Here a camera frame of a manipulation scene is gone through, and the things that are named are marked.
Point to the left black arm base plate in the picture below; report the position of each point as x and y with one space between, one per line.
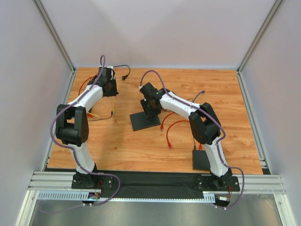
88 181

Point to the left aluminium frame post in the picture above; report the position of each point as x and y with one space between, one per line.
49 25

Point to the aluminium frame post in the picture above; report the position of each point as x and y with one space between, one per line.
263 28
49 25

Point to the black network switch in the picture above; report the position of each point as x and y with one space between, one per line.
200 160
139 121

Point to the aluminium front rail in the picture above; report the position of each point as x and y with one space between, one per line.
254 184

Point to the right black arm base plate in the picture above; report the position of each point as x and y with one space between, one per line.
208 182

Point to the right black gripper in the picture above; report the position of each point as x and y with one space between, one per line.
150 109

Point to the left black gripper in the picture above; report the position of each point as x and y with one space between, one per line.
113 88

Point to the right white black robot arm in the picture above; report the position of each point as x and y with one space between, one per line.
205 127

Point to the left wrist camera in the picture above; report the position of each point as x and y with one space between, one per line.
112 72

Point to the right aluminium frame post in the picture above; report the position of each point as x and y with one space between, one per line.
263 28

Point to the grey slotted cable duct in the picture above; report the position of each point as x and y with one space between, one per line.
89 197

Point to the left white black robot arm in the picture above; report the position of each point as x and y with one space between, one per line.
71 126

